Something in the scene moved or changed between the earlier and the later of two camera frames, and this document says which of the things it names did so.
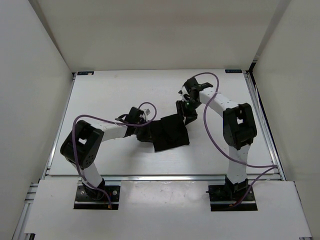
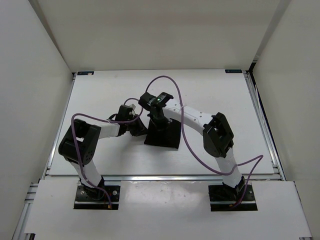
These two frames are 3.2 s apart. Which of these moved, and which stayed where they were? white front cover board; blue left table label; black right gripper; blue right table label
Moved: black right gripper
Stayed: white front cover board; blue right table label; blue left table label
